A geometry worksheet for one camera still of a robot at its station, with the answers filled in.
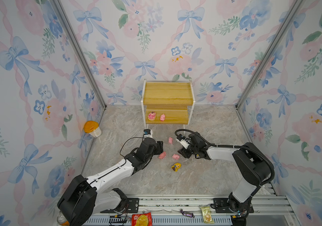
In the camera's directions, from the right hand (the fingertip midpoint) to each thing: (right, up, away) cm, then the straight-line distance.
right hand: (182, 147), depth 95 cm
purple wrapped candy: (-1, -29, -24) cm, 38 cm away
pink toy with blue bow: (-13, -4, -5) cm, 15 cm away
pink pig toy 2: (-5, -5, -6) cm, 9 cm away
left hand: (-15, +5, -11) cm, 19 cm away
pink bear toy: (-20, +21, -6) cm, 30 cm away
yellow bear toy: (-5, -10, -10) cm, 15 cm away
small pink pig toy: (-8, +4, +2) cm, 9 cm away
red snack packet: (-23, -30, -26) cm, 47 cm away
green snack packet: (+9, -28, -25) cm, 39 cm away
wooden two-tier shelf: (-6, +30, -17) cm, 34 cm away
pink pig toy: (-13, +20, -5) cm, 25 cm away
